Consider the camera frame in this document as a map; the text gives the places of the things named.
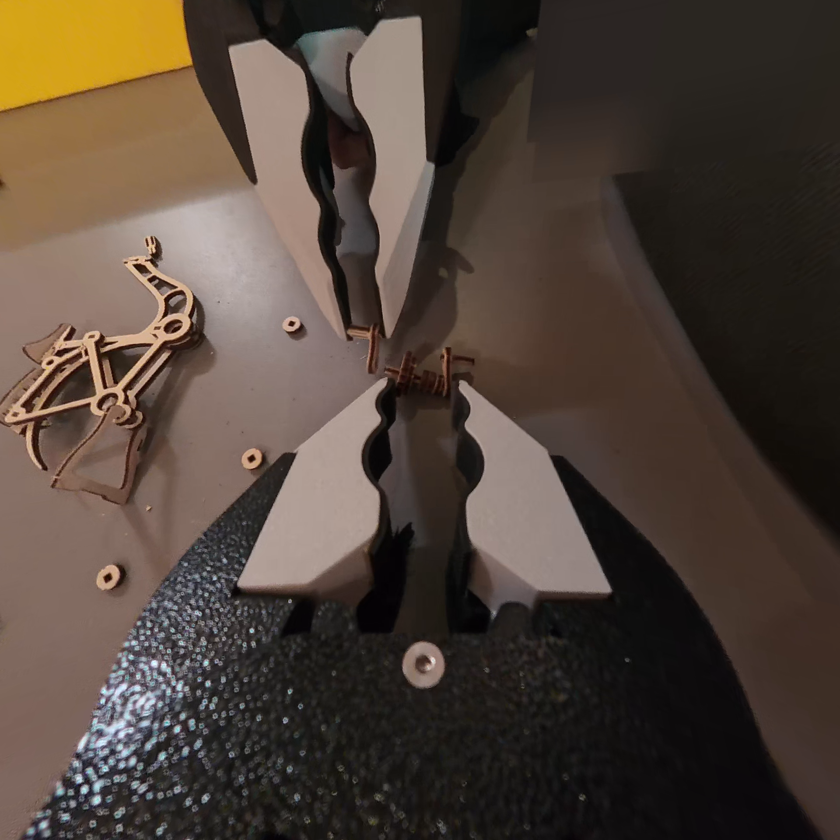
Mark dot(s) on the wooden bicycle frame model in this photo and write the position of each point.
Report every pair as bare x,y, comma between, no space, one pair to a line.
98,374

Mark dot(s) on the person's torso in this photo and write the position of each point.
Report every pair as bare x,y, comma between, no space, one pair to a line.
754,328

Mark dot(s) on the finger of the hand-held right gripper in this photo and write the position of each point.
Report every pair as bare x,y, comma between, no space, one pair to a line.
282,164
400,131

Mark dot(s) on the wooden square-hole washer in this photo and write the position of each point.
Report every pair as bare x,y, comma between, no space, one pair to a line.
102,577
245,459
286,326

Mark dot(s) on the wooden gear crank assembly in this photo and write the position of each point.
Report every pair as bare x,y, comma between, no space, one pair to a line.
426,380

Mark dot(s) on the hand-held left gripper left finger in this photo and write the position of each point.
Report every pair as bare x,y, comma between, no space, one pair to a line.
315,518

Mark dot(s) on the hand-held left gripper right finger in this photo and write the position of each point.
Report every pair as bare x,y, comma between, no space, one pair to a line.
531,525

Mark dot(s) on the person's right forearm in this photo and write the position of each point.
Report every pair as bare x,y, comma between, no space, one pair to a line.
689,79

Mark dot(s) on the small wooden crank arm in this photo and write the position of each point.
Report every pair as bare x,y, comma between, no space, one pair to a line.
373,344

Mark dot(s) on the yellow plastic bin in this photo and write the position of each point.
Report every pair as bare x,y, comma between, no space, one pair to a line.
85,46

